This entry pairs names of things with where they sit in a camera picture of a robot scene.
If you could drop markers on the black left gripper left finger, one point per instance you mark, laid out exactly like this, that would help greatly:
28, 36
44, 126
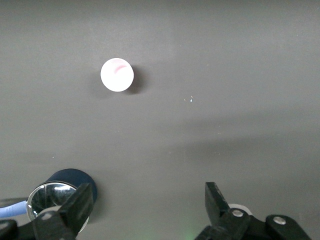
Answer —
72, 212

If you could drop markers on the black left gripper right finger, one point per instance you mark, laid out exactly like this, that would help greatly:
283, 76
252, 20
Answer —
220, 220

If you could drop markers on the pink plastic cup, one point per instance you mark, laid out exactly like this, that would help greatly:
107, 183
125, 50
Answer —
117, 75

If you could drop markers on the dark blue saucepan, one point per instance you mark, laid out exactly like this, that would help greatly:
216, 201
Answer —
72, 176

